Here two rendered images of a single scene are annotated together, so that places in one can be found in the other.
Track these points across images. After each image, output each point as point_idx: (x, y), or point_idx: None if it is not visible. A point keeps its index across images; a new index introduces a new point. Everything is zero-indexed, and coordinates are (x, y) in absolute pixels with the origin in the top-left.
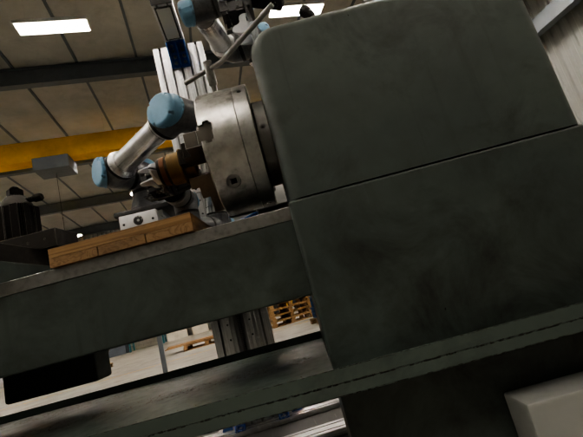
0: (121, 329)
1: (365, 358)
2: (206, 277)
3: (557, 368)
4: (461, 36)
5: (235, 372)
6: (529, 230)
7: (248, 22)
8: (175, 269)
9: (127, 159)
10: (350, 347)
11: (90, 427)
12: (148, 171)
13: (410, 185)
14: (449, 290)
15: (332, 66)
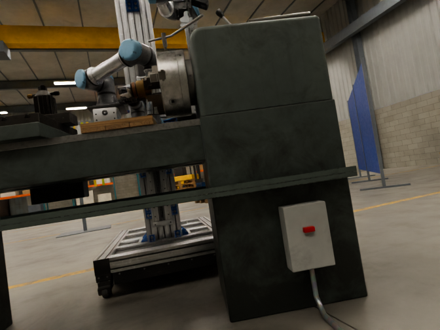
0: (114, 165)
1: None
2: (157, 146)
3: (300, 200)
4: (290, 48)
5: None
6: (302, 143)
7: (188, 17)
8: (142, 141)
9: (101, 74)
10: (219, 183)
11: None
12: (126, 89)
13: (255, 116)
14: (264, 164)
15: (228, 53)
